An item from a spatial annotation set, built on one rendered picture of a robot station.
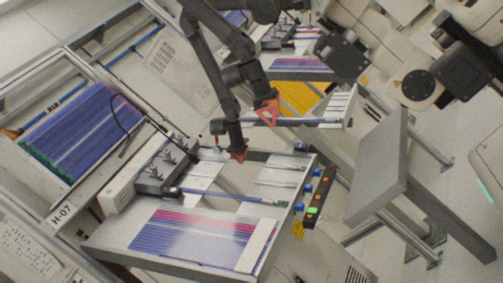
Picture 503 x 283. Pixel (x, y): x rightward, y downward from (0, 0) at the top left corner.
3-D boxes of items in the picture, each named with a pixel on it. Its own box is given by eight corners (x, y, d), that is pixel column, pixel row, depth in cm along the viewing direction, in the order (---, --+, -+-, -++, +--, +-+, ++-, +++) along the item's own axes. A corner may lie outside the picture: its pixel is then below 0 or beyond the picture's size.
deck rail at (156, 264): (260, 291, 156) (257, 278, 153) (258, 296, 154) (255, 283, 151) (88, 252, 185) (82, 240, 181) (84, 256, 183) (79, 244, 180)
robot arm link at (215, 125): (233, 107, 192) (238, 103, 200) (206, 108, 194) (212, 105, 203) (236, 137, 195) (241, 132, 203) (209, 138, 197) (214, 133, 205)
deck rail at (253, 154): (318, 165, 206) (317, 153, 203) (317, 168, 205) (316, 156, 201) (176, 150, 235) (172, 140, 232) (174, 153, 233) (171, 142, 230)
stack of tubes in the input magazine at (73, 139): (144, 115, 224) (99, 77, 222) (74, 183, 187) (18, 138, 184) (135, 130, 233) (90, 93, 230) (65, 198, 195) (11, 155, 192)
